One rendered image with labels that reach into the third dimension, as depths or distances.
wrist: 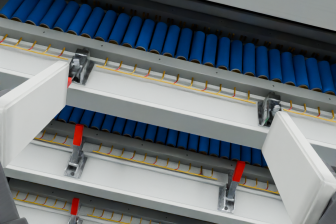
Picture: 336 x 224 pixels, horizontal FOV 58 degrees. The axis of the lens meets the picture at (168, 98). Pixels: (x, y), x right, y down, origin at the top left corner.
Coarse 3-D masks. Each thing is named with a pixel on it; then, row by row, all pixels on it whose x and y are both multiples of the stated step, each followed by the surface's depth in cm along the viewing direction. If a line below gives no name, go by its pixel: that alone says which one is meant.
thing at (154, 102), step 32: (0, 0) 48; (160, 0) 50; (192, 0) 49; (288, 32) 50; (320, 32) 49; (0, 64) 40; (32, 64) 41; (96, 64) 43; (96, 96) 41; (128, 96) 41; (160, 96) 41; (192, 96) 42; (192, 128) 43; (224, 128) 41; (256, 128) 41; (320, 128) 42
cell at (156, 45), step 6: (156, 24) 48; (162, 24) 47; (156, 30) 47; (162, 30) 47; (156, 36) 46; (162, 36) 46; (156, 42) 45; (162, 42) 46; (150, 48) 44; (156, 48) 44
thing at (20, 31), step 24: (0, 24) 41; (24, 24) 42; (24, 48) 42; (48, 48) 42; (72, 48) 42; (96, 48) 42; (120, 48) 42; (120, 72) 42; (168, 72) 43; (192, 72) 42; (216, 72) 42; (264, 96) 43; (288, 96) 43; (312, 96) 42
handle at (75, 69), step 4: (76, 60) 39; (76, 64) 39; (80, 64) 40; (72, 68) 39; (76, 68) 39; (68, 72) 38; (72, 72) 38; (76, 72) 39; (68, 76) 37; (72, 76) 37; (68, 80) 36; (68, 84) 36
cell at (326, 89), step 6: (324, 60) 48; (318, 66) 48; (324, 66) 47; (324, 72) 47; (330, 72) 47; (324, 78) 46; (330, 78) 46; (324, 84) 45; (330, 84) 45; (324, 90) 45; (330, 90) 44
